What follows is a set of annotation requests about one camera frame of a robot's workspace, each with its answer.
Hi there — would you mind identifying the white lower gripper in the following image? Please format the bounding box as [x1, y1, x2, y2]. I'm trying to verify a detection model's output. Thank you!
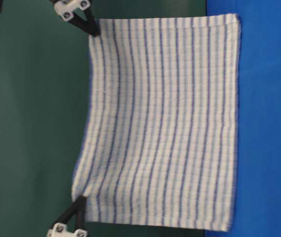
[47, 196, 86, 237]

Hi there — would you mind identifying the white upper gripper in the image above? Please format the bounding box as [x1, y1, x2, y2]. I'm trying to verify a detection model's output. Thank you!
[53, 0, 99, 37]

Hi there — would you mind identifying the blue white striped towel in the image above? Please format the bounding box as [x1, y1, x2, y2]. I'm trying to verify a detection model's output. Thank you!
[71, 13, 241, 232]

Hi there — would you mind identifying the green backdrop sheet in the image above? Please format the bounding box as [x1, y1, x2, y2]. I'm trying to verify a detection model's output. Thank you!
[0, 0, 207, 237]

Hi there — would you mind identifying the blue table mat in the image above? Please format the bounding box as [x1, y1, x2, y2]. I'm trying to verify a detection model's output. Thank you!
[207, 0, 281, 237]

